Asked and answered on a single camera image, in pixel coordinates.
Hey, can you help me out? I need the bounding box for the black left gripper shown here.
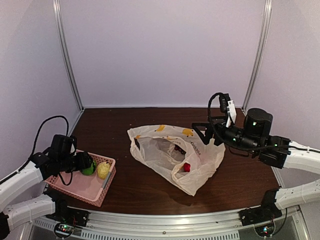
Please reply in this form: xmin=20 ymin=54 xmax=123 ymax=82
xmin=58 ymin=150 xmax=92 ymax=173

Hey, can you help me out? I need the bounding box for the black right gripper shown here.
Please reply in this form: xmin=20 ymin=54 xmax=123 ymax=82
xmin=192 ymin=115 xmax=260 ymax=156

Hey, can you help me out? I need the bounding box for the green fruit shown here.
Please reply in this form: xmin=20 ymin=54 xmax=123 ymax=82
xmin=80 ymin=160 xmax=97 ymax=176

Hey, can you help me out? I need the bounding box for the yellow fruit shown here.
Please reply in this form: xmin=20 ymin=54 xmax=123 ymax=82
xmin=96 ymin=161 xmax=111 ymax=180

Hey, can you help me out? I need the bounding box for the beige plastic bag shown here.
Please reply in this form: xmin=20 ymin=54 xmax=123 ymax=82
xmin=127 ymin=125 xmax=226 ymax=196

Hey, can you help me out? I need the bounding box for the dark red grape bunch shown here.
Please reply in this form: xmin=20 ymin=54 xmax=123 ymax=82
xmin=174 ymin=145 xmax=186 ymax=155

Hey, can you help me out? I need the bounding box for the red fruit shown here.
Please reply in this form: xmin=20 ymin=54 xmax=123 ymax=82
xmin=183 ymin=162 xmax=191 ymax=173

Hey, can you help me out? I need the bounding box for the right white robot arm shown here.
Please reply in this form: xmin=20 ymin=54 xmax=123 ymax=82
xmin=192 ymin=108 xmax=320 ymax=221

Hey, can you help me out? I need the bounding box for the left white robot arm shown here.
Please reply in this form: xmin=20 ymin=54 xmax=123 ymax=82
xmin=0 ymin=134 xmax=94 ymax=240

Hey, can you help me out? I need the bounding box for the pink perforated plastic basket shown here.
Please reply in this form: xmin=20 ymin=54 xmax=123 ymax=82
xmin=45 ymin=153 xmax=116 ymax=207

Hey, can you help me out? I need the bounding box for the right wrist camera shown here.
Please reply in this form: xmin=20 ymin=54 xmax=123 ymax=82
xmin=219 ymin=93 xmax=237 ymax=128

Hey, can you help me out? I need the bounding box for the right black camera cable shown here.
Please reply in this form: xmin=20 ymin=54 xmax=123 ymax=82
xmin=207 ymin=92 xmax=291 ymax=156

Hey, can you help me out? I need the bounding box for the black camera cable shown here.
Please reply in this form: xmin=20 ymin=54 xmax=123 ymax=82
xmin=0 ymin=115 xmax=70 ymax=181
xmin=207 ymin=92 xmax=291 ymax=156

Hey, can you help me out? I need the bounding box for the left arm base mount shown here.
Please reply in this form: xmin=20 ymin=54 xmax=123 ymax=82
xmin=43 ymin=190 xmax=90 ymax=235

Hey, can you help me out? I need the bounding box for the front aluminium rail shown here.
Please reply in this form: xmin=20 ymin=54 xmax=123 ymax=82
xmin=24 ymin=197 xmax=303 ymax=240

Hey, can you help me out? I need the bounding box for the left black camera cable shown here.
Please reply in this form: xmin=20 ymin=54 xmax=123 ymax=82
xmin=0 ymin=115 xmax=70 ymax=181

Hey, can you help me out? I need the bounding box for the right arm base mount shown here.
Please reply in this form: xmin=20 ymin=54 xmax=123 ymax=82
xmin=238 ymin=189 xmax=283 ymax=239

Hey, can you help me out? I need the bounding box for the left aluminium frame post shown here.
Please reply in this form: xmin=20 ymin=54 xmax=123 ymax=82
xmin=52 ymin=0 xmax=84 ymax=111

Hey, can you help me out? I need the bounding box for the aluminium frame post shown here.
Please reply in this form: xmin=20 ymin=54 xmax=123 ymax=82
xmin=241 ymin=0 xmax=273 ymax=114
xmin=52 ymin=0 xmax=84 ymax=111

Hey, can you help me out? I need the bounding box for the right aluminium frame post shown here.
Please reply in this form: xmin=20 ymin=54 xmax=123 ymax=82
xmin=241 ymin=0 xmax=273 ymax=114

